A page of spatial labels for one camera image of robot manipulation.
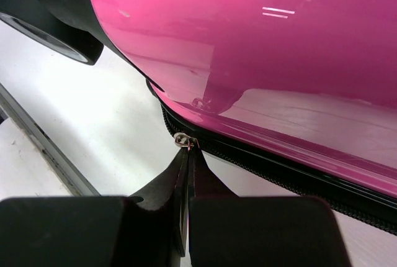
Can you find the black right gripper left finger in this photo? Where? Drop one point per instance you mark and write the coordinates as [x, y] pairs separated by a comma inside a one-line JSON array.
[[145, 229]]

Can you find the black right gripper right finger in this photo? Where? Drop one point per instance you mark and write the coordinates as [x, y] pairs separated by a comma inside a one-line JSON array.
[[228, 230]]

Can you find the pink kids suitcase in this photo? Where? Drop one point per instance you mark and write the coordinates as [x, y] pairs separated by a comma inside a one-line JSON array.
[[299, 92]]

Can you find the metal base rail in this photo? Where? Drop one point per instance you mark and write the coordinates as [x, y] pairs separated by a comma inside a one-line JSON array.
[[70, 176]]

